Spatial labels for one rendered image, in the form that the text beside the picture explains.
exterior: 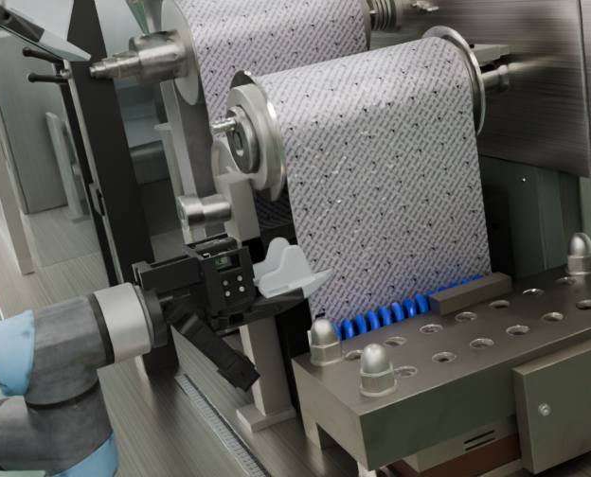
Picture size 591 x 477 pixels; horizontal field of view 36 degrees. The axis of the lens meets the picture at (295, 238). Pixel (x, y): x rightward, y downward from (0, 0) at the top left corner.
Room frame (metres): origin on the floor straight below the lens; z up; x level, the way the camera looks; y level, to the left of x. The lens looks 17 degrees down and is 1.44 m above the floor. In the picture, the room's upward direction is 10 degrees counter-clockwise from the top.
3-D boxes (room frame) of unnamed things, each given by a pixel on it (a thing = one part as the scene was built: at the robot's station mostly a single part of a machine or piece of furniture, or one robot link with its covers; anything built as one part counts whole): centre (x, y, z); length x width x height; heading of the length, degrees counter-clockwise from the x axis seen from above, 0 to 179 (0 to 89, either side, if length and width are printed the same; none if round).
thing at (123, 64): (1.21, 0.19, 1.33); 0.06 x 0.03 x 0.03; 110
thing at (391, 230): (0.99, -0.11, 1.11); 0.23 x 0.01 x 0.18; 110
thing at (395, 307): (0.97, -0.12, 1.03); 0.21 x 0.04 x 0.03; 110
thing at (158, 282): (0.91, 0.11, 1.12); 0.12 x 0.08 x 0.09; 110
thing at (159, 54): (1.23, 0.13, 1.33); 0.06 x 0.06 x 0.06; 20
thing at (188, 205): (1.01, 0.11, 1.18); 0.04 x 0.02 x 0.04; 20
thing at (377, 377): (0.79, -0.05, 1.05); 0.04 x 0.04 x 0.04
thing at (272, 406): (1.02, 0.08, 1.05); 0.06 x 0.05 x 0.31; 110
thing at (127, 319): (0.88, 0.19, 1.11); 0.08 x 0.05 x 0.08; 20
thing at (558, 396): (0.81, -0.23, 0.96); 0.10 x 0.03 x 0.11; 110
